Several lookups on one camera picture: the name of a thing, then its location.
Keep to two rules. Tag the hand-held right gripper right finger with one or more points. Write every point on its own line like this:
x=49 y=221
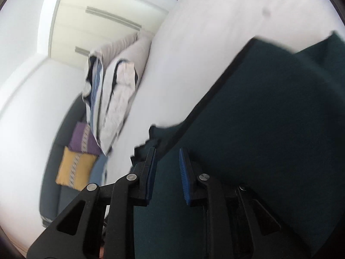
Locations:
x=186 y=178

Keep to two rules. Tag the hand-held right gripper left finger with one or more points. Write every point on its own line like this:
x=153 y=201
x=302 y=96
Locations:
x=151 y=172

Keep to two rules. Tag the dark green sweater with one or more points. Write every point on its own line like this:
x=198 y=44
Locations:
x=269 y=113

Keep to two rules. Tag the blue pillow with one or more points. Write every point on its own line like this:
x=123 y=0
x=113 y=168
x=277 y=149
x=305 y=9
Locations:
x=97 y=171

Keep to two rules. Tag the yellow patterned cushion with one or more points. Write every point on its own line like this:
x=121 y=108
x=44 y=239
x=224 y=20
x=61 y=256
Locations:
x=74 y=168

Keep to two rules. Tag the purple patterned cushion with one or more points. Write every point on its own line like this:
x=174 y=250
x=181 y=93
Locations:
x=80 y=140

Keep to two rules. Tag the folded grey blue duvet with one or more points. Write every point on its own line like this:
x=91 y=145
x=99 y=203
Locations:
x=118 y=94

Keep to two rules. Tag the dark grey padded headboard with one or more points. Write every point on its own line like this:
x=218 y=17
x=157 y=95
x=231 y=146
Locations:
x=56 y=172

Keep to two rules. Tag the white wardrobe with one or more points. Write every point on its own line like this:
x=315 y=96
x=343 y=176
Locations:
x=107 y=37

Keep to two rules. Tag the bed with white sheet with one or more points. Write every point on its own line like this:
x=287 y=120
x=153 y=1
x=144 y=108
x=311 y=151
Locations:
x=215 y=32

